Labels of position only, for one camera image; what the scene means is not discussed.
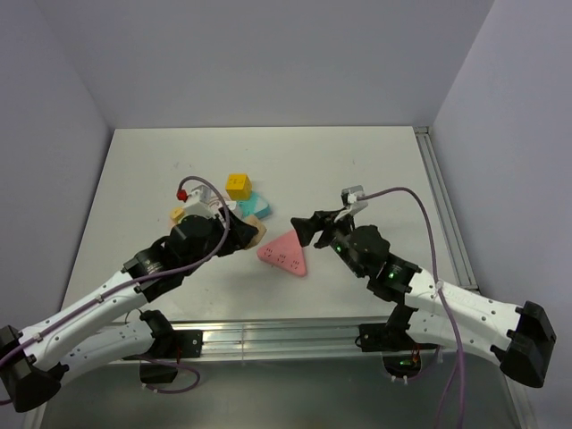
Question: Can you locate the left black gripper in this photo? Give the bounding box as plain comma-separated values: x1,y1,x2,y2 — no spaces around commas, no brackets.
182,205,257,276

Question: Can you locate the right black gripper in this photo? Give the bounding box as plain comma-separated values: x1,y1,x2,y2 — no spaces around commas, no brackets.
290,206,366,277

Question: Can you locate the beige cube socket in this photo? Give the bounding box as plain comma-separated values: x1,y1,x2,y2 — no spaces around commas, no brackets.
243,214,267,249

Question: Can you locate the pink triangular power strip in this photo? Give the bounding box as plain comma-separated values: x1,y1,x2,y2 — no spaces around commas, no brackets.
257,230,307,277

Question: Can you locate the teal triangular power strip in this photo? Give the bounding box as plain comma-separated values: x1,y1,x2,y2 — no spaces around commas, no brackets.
237,191,272,220

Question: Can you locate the yellow cube socket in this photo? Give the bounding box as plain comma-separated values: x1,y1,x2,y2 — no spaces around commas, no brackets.
225,173,252,201

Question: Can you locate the light yellow plug adapter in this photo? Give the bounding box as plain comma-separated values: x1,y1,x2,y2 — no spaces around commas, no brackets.
169,206,185,223

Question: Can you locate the white charger adapter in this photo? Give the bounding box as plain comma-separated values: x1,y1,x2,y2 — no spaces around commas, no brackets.
226,200,239,214

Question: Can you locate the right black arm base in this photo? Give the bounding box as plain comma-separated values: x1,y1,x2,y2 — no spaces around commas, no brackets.
354,323,442,384

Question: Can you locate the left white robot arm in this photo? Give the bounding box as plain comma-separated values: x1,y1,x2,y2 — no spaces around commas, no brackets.
1,214,265,413

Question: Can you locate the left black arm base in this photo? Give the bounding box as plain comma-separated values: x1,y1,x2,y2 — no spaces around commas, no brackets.
135,330,204,394

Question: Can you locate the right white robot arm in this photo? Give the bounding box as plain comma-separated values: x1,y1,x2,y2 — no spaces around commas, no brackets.
290,211,557,388

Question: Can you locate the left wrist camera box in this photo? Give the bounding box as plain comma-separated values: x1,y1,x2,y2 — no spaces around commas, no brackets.
176,185,216,218

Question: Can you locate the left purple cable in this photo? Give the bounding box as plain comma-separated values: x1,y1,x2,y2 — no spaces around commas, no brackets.
0,175,231,406

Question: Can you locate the purple cable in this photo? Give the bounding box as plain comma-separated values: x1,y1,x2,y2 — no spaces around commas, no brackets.
0,175,231,406
357,186,468,429

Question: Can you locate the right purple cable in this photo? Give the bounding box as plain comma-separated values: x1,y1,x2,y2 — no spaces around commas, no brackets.
357,186,468,429

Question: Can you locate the aluminium rail frame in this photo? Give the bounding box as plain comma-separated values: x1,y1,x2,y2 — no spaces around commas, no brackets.
26,125,537,429

